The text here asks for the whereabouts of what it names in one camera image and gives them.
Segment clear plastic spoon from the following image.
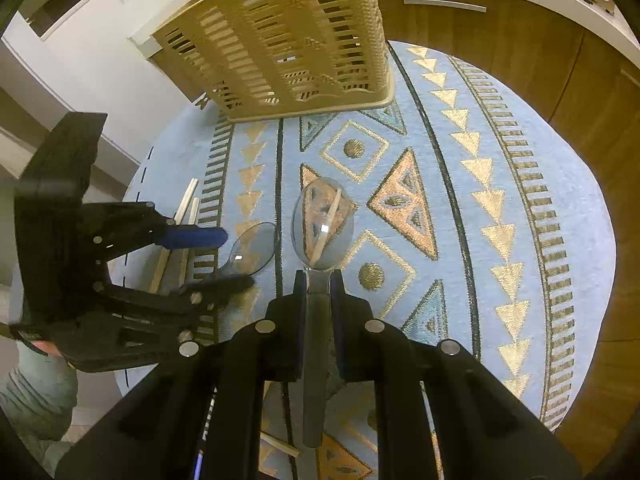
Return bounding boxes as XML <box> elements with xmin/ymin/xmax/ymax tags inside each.
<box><xmin>218</xmin><ymin>222</ymin><xmax>279</xmax><ymax>276</ymax></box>
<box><xmin>291</xmin><ymin>178</ymin><xmax>355</xmax><ymax>448</ymax></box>

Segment grey sleeve forearm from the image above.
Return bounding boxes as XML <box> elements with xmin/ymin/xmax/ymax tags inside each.
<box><xmin>1</xmin><ymin>344</ymin><xmax>78</xmax><ymax>445</ymax></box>

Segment person left hand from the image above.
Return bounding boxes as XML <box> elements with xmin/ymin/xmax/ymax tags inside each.
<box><xmin>24</xmin><ymin>340</ymin><xmax>62</xmax><ymax>358</ymax></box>

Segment blue patterned table cloth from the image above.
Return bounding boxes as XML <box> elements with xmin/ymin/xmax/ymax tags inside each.
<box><xmin>106</xmin><ymin>39</ymin><xmax>616</xmax><ymax>480</ymax></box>

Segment tan plastic utensil basket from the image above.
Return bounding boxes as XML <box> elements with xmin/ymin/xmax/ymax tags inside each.
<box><xmin>153</xmin><ymin>0</ymin><xmax>395</xmax><ymax>122</ymax></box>

